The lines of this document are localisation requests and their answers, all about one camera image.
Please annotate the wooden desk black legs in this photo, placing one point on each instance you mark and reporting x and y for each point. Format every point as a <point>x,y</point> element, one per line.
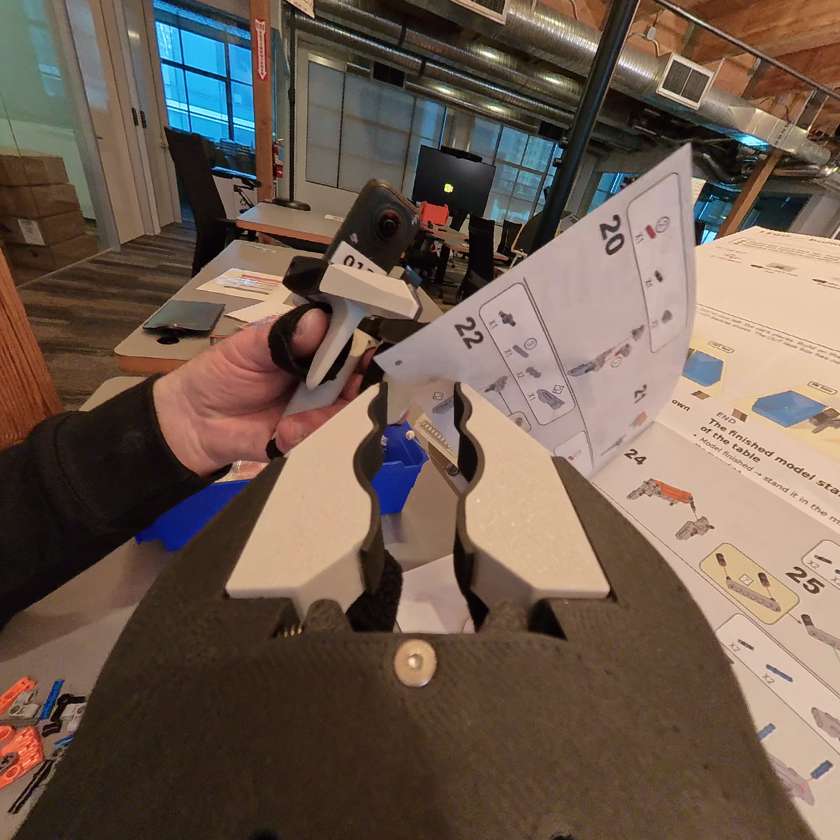
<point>289,220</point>

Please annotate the red fire extinguisher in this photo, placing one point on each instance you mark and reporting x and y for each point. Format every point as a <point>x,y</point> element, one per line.
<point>277,161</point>

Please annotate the black chair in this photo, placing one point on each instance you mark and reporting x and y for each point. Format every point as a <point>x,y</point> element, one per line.
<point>478,256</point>
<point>197,190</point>

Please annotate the silver air duct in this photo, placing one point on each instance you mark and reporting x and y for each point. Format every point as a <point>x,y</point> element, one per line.
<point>558,46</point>

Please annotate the grey desk wooden edge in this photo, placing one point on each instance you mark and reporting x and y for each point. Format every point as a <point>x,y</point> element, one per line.
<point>262,256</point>

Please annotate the orange desk divider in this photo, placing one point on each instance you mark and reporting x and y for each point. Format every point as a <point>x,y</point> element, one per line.
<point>433,213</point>

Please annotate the black flat pouch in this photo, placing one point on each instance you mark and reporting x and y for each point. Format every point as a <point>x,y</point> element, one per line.
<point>184,317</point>

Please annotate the blue lit window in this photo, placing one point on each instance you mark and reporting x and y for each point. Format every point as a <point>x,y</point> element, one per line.
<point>203,72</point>

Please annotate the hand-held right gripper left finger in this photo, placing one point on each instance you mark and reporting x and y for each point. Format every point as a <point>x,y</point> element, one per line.
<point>302,525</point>

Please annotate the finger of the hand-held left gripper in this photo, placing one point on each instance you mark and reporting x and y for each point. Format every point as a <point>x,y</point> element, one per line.
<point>374,295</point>

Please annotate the blue plastic bin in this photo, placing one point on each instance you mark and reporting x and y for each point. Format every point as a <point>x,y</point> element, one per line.
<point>197,512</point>

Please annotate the black post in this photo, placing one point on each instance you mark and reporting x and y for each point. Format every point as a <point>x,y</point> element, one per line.
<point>584,118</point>

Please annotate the wooden post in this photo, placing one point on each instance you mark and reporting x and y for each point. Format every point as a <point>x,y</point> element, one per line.
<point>261,98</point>

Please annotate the instruction booklet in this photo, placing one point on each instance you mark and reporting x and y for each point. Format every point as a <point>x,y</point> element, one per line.
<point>558,295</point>

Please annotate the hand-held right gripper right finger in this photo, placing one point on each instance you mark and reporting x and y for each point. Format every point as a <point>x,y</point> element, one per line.
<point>531,525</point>

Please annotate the pile of plastic building pieces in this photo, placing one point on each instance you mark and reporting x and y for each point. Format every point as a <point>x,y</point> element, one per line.
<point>26,735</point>

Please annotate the stack of cardboard boxes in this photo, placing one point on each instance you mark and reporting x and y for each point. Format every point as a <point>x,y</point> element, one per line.
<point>39,210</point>

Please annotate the white instruction sheet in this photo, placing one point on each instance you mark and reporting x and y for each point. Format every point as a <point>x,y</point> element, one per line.
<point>774,328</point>

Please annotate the white paper sheet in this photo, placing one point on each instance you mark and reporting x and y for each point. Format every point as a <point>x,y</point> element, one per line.
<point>243,283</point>

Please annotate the black monitor screen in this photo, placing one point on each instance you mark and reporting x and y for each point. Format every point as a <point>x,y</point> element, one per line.
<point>453,174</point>

